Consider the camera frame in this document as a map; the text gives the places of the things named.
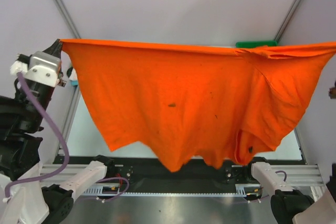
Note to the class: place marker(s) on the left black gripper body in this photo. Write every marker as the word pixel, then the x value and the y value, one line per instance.
pixel 42 94

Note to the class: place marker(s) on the orange t shirt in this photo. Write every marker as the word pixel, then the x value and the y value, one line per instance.
pixel 184 101

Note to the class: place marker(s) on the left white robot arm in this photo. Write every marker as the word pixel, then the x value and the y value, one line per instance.
pixel 26 200

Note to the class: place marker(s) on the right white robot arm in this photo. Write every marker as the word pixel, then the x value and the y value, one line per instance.
pixel 289 205

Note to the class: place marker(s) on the folded white t shirt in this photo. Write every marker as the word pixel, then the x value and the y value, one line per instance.
pixel 71 74

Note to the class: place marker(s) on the folded light blue t shirt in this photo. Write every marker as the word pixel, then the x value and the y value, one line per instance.
pixel 74 83

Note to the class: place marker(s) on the green plastic bin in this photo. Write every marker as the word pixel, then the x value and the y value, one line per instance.
pixel 255 44

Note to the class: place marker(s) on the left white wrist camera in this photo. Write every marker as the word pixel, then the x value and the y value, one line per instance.
pixel 39 67

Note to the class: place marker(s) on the left aluminium side rail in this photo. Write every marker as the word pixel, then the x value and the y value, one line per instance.
pixel 71 111

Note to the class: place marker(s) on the left aluminium corner post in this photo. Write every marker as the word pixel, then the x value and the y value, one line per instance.
pixel 67 18

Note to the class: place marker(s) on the aluminium corner post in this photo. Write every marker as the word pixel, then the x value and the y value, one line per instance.
pixel 288 17
pixel 67 18

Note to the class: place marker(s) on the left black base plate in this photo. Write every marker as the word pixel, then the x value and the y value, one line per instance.
pixel 119 170

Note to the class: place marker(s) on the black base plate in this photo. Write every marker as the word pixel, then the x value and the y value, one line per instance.
pixel 119 170
pixel 237 174

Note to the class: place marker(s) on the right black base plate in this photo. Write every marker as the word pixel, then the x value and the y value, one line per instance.
pixel 237 174

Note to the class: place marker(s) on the white slotted cable duct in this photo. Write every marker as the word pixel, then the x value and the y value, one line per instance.
pixel 241 190

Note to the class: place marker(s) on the right aluminium corner post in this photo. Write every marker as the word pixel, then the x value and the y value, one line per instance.
pixel 288 17

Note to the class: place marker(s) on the aluminium front rail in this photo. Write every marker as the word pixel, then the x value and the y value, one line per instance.
pixel 295 175

